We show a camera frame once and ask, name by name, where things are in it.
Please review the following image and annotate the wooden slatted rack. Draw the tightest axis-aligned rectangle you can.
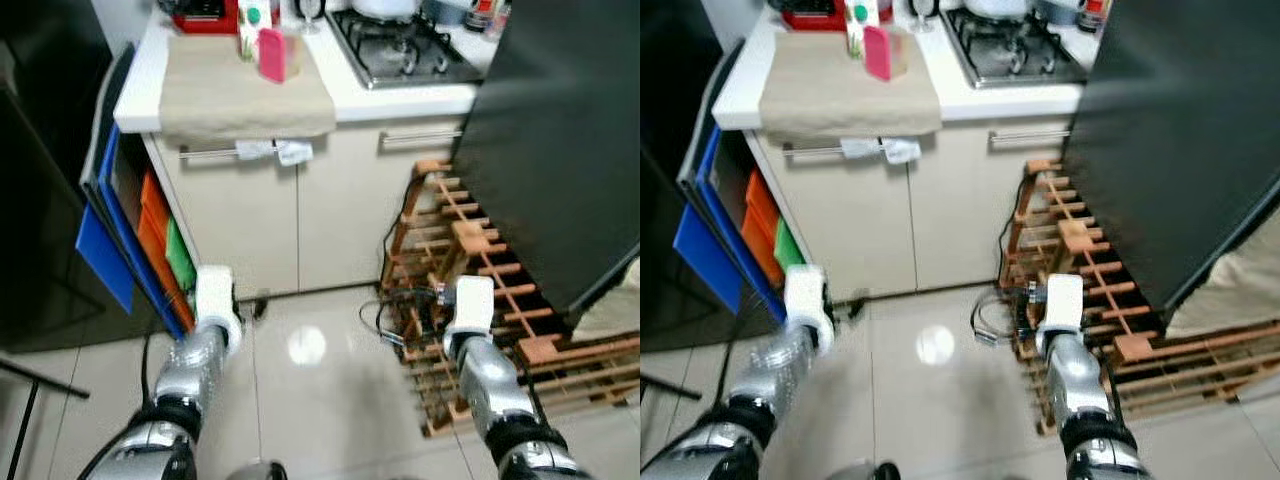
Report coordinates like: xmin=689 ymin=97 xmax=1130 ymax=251
xmin=998 ymin=158 xmax=1280 ymax=436
xmin=378 ymin=158 xmax=641 ymax=439

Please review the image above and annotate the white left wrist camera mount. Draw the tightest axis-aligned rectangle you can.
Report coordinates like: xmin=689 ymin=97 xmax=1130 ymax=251
xmin=783 ymin=263 xmax=836 ymax=351
xmin=192 ymin=265 xmax=244 ymax=349

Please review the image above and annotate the grey robot left leg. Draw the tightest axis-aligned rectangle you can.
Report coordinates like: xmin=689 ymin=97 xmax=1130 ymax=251
xmin=830 ymin=460 xmax=901 ymax=480
xmin=225 ymin=458 xmax=291 ymax=480

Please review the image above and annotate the steel gas stove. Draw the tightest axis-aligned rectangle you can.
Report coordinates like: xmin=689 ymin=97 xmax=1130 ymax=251
xmin=938 ymin=5 xmax=1093 ymax=89
xmin=325 ymin=5 xmax=486 ymax=91

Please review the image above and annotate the silver cabinet handle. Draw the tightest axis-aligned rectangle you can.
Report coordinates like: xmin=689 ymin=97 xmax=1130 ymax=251
xmin=178 ymin=142 xmax=301 ymax=163
xmin=378 ymin=125 xmax=466 ymax=151
xmin=988 ymin=125 xmax=1073 ymax=151
xmin=782 ymin=140 xmax=906 ymax=163

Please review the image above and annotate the tall black appliance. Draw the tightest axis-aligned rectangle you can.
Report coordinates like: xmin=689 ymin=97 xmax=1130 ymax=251
xmin=0 ymin=0 xmax=166 ymax=356
xmin=640 ymin=0 xmax=746 ymax=331

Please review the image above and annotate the beige kitchen cabinet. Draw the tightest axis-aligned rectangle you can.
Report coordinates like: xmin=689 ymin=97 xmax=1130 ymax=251
xmin=712 ymin=10 xmax=1091 ymax=301
xmin=112 ymin=10 xmax=481 ymax=301

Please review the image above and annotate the tan counter mat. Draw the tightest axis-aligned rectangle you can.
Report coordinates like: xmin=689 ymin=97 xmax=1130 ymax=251
xmin=758 ymin=32 xmax=943 ymax=139
xmin=158 ymin=32 xmax=339 ymax=141

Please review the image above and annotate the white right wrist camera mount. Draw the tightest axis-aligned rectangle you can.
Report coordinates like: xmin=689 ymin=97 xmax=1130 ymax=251
xmin=1035 ymin=273 xmax=1086 ymax=356
xmin=443 ymin=275 xmax=496 ymax=356

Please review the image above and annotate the red espresso machine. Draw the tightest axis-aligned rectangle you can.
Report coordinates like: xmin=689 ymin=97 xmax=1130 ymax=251
xmin=775 ymin=0 xmax=849 ymax=33
xmin=165 ymin=0 xmax=241 ymax=36

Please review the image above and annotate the pink lidded plastic container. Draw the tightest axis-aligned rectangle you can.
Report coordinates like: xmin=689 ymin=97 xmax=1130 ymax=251
xmin=257 ymin=27 xmax=301 ymax=84
xmin=863 ymin=27 xmax=906 ymax=83

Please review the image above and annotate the large wrinkled beige cloth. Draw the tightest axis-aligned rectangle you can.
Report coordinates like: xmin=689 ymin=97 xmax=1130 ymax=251
xmin=572 ymin=262 xmax=641 ymax=346
xmin=1165 ymin=215 xmax=1280 ymax=341

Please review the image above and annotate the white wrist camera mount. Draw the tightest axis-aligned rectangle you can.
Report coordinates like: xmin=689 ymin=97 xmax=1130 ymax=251
xmin=783 ymin=263 xmax=836 ymax=351
xmin=192 ymin=265 xmax=244 ymax=349
xmin=1035 ymin=273 xmax=1086 ymax=356
xmin=443 ymin=275 xmax=496 ymax=356

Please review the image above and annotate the white green red carton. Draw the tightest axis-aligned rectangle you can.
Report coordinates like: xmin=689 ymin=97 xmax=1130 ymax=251
xmin=845 ymin=0 xmax=881 ymax=61
xmin=237 ymin=0 xmax=276 ymax=63

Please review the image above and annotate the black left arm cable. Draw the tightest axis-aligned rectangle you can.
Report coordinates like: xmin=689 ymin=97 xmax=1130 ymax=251
xmin=75 ymin=330 xmax=161 ymax=480
xmin=650 ymin=335 xmax=746 ymax=480

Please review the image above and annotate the black mini fridge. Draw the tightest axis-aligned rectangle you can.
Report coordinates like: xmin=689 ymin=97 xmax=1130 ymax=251
xmin=1060 ymin=0 xmax=1280 ymax=321
xmin=452 ymin=0 xmax=641 ymax=316

